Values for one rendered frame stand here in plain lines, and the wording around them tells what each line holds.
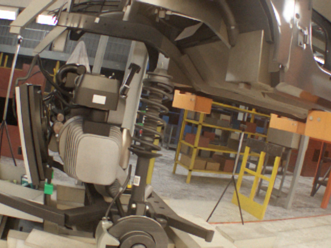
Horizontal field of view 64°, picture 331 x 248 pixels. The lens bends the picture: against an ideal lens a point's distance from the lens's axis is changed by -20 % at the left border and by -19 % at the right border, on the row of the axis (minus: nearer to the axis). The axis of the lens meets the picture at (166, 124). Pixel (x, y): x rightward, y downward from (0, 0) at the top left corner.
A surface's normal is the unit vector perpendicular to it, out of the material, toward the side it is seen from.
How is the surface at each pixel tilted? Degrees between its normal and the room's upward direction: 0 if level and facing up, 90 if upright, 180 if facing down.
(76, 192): 90
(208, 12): 90
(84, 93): 90
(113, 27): 90
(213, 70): 102
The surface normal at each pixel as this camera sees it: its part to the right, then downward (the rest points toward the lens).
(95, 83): 0.36, -0.07
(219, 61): 0.15, 0.32
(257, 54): -0.92, -0.16
